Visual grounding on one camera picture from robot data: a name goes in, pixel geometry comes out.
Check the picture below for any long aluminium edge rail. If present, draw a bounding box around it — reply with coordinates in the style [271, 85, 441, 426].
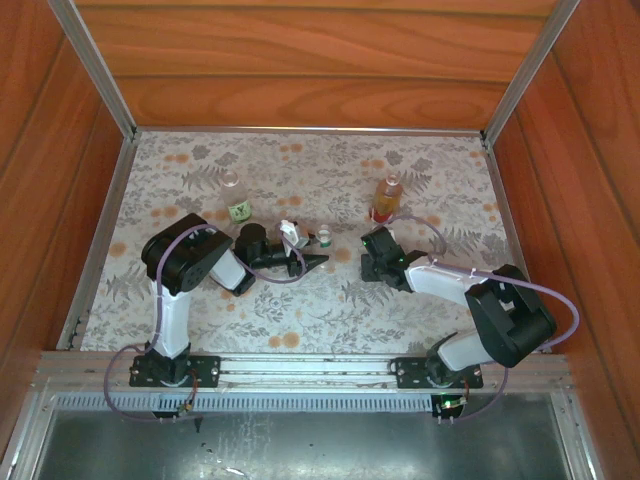
[134, 124, 486, 138]

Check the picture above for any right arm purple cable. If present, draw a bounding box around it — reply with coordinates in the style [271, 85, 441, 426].
[370, 214, 581, 422]

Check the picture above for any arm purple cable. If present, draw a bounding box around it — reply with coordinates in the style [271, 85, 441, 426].
[370, 214, 581, 422]
[102, 222, 307, 424]

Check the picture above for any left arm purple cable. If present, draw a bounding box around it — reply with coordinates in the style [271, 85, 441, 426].
[102, 222, 307, 424]

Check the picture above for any small wire connector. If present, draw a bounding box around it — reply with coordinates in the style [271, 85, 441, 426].
[174, 399, 204, 432]

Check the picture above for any small circuit board green light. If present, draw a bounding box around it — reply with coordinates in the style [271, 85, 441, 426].
[430, 393, 471, 426]

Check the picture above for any aluminium side rail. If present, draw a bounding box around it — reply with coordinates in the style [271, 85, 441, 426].
[482, 139, 556, 351]
[55, 137, 139, 351]

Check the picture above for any aluminium corner post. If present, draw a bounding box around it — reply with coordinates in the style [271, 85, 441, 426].
[480, 0, 582, 146]
[48, 0, 140, 144]

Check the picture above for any clear bottle with green label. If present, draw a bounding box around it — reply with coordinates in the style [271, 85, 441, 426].
[219, 169, 253, 225]

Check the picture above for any grey slotted cable duct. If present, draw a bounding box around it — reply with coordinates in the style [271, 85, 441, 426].
[49, 391, 556, 415]

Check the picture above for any clear bottle with green neckband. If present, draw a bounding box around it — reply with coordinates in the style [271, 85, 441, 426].
[313, 225, 341, 275]

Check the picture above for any grey sheet metal panel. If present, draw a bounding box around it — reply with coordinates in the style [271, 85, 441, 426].
[29, 394, 601, 480]

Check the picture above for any floral patterned tablecloth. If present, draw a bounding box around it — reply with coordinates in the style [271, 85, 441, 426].
[79, 130, 526, 354]

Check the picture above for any orange drink bottle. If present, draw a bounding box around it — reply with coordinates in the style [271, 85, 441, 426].
[368, 173, 404, 225]

